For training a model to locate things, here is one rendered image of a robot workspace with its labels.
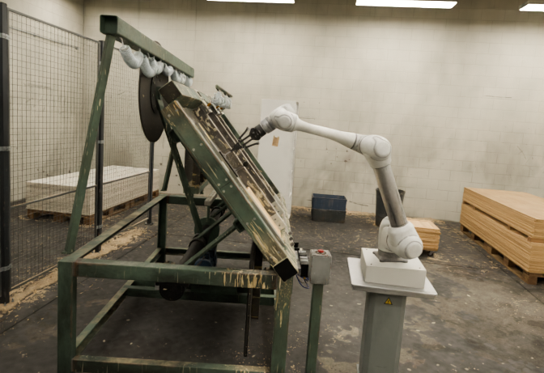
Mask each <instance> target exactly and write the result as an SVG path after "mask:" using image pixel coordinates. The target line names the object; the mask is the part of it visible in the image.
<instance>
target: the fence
mask: <svg viewBox="0 0 544 373"><path fill-rule="evenodd" d="M196 126H197V128H198V130H199V131H200V132H201V134H202V136H203V137H204V138H205V139H206V141H207V142H208V143H209V145H210V147H211V148H212V149H213V151H214V152H215V153H216V154H217V156H218V157H219V159H220V160H221V162H222V161H223V162H224V164H225V165H226V167H227V168H228V170H229V173H230V174H231V176H232V177H233V179H234V180H235V182H236V183H237V184H238V185H239V187H242V189H243V190H244V191H245V192H246V194H247V195H248V196H247V198H248V199H249V201H250V202H251V204H252V205H253V207H254V208H255V210H256V211H257V212H258V213H259V215H260V216H261V218H262V219H263V221H264V222H265V223H266V225H267V226H268V228H269V229H270V230H271V232H272V233H273V234H274V236H275V238H276V239H277V240H278V242H279V243H280V244H281V245H282V246H283V245H284V241H283V240H282V238H281V237H280V235H279V234H278V232H277V231H276V230H275V229H274V227H273V226H272V224H271V223H270V221H269V220H268V218H267V217H266V216H265V215H264V213H263V212H262V211H261V209H260V207H259V206H258V204H257V203H256V202H255V201H254V199H253V198H252V196H251V195H250V193H249V192H248V190H247V189H246V188H245V187H244V185H243V184H242V182H241V181H240V179H239V178H238V177H236V175H235V174H234V173H233V171H232V170H231V168H230V167H229V166H228V165H227V163H226V162H225V160H224V159H223V157H222V156H221V154H220V153H219V150H218V148H217V147H216V145H215V144H214V143H213V142H212V140H210V139H209V138H208V136H207V135H208V134H207V135H206V131H204V130H203V128H202V127H201V126H200V123H197V124H196Z"/></svg>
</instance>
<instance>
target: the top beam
mask: <svg viewBox="0 0 544 373"><path fill-rule="evenodd" d="M158 91H159V93H160V94H161V95H162V96H163V98H164V99H165V101H166V102H167V104H171V103H172V102H173V101H174V100H178V102H179V103H180V104H181V106H182V107H185V108H194V109H195V108H197V107H198V106H200V105H201V104H203V102H202V101H201V100H200V98H199V97H198V95H197V93H196V92H195V91H194V89H192V88H190V87H187V86H185V85H182V84H180V83H177V82H175V81H173V80H171V81H170V82H169V83H167V84H165V85H164V86H163V87H161V88H160V89H159V90H158ZM199 93H200V95H201V96H202V98H203V99H205V102H206V104H209V103H210V101H209V100H208V99H207V97H206V95H205V94H203V93H201V92H200V91H199Z"/></svg>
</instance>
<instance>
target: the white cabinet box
mask: <svg viewBox="0 0 544 373"><path fill-rule="evenodd" d="M284 104H290V105H291V106H292V107H293V108H294V109H295V114H296V115H298V114H299V103H298V102H297V101H291V100H266V99H261V121H262V120H263V119H265V118H266V117H268V116H269V115H270V114H271V113H272V112H273V111H274V110H275V109H276V108H278V107H280V106H281V105H284ZM296 135H297V130H296V131H294V132H292V133H291V132H286V131H282V130H280V129H275V130H274V131H272V132H270V133H269V134H268V133H266V135H265V136H263V137H262V138H261V139H260V140H259V143H260V144H259V147H258V159H257V161H258V162H259V163H260V164H261V166H262V167H263V169H264V170H265V172H266V173H267V175H268V176H269V178H270V179H271V180H272V181H273V183H274V185H275V186H276V188H277V189H278V190H279V192H281V194H282V195H283V197H284V199H285V202H286V206H287V214H288V218H290V215H291V199H292V188H293V177H294V166H295V146H296Z"/></svg>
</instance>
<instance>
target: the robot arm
mask: <svg viewBox="0 0 544 373"><path fill-rule="evenodd" d="M268 118H269V119H268ZM260 123H261V124H258V125H256V126H255V127H254V128H249V127H247V128H246V130H245V131H244V132H243V133H242V134H241V135H240V137H239V138H238V143H237V144H235V145H234V148H232V149H231V150H230V152H233V151H234V150H239V149H240V148H244V149H246V148H249V147H251V146H255V145H259V144H260V143H259V140H260V139H261V138H262V137H263V136H265V135H266V133H268V134H269V133H270V132H272V131H274V130H275V129H280V130H282V131H286V132H291V133H292V132H294V131H296V130H297V131H301V132H305V133H308V134H314V135H317V136H320V137H323V138H328V139H331V140H334V141H335V142H338V143H340V144H342V145H344V146H345V147H347V148H349V149H351V150H354V151H356V152H358V153H360V154H361V155H363V156H364V157H365V159H366V160H367V162H368V165H369V166H370V167H371V168H373V171H374V173H375V177H376V181H377V184H378V187H379V190H380V194H381V197H382V200H383V202H384V205H385V210H386V213H387V215H388V216H386V217H385V218H383V220H382V222H381V224H380V228H379V235H378V251H373V252H372V254H374V255H375V256H376V257H377V258H378V259H379V262H402V263H408V260H411V259H414V258H417V257H418V256H420V255H421V254H422V252H423V242H422V240H421V239H420V238H419V235H418V234H417V232H416V230H415V228H414V225H413V224H412V223H411V222H409V221H407V219H406V214H405V211H404V209H403V205H402V201H401V198H400V195H399V192H398V189H397V185H396V181H395V179H394V176H393V171H392V168H391V165H390V164H391V161H392V158H391V152H392V147H391V144H390V143H389V141H388V140H387V139H386V138H384V137H381V136H378V135H362V134H355V133H348V132H342V131H338V130H335V129H329V128H326V127H322V126H319V125H312V124H309V123H307V122H304V121H302V120H300V119H299V118H298V115H296V114H295V109H294V108H293V107H292V106H291V105H290V104H284V105H281V106H280V107H278V108H276V109H275V110H274V111H273V112H272V113H271V114H270V115H269V116H268V117H266V118H265V119H263V120H262V121H260ZM249 130H250V132H249V135H248V136H247V137H245V138H243V139H242V140H240V139H241V138H242V137H243V136H244V135H245V134H246V132H247V131H249ZM249 137H251V139H249V140H248V141H247V142H246V143H244V144H243V145H241V144H240V143H242V142H243V141H244V140H245V139H247V138H249ZM252 140H257V142H255V143H253V144H251V145H248V146H245V145H246V144H248V143H249V142H251V141H252Z"/></svg>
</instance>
